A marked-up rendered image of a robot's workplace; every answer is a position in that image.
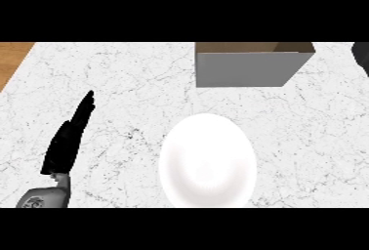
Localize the grey cardboard box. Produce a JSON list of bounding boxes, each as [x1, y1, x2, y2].
[[193, 42, 317, 89]]

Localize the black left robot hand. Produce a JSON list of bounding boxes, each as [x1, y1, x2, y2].
[[38, 90, 95, 177]]

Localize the dark appliance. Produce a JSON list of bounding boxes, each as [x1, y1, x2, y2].
[[349, 42, 369, 78]]

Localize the white plate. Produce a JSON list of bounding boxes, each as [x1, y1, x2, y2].
[[156, 112, 258, 209]]

